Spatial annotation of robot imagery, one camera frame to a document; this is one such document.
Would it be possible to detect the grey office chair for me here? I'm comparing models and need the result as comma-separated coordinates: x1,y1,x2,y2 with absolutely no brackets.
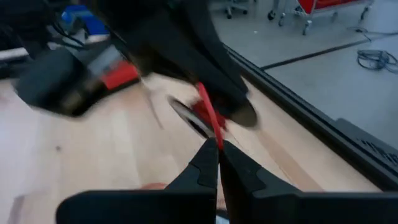
225,0,249,19

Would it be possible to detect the small black wire spool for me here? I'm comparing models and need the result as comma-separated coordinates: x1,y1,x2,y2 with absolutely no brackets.
167,93,259,140

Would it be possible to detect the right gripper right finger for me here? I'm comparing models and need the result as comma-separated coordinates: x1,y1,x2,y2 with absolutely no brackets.
220,140,398,224

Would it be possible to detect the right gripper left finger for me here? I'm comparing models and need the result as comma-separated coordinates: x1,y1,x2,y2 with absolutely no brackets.
55,138,220,224

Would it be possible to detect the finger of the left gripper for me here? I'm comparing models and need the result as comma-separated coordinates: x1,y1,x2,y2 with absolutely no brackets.
192,40,258,127
15,46,103,118

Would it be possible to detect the red metal cart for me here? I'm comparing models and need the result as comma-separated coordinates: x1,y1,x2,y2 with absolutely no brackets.
267,0,374,35

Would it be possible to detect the black coiled floor cable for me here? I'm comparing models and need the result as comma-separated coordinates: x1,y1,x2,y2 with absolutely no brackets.
356,49,398,75

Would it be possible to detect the blue plastic crate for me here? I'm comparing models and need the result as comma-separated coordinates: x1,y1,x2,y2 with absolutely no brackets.
60,4,109,35

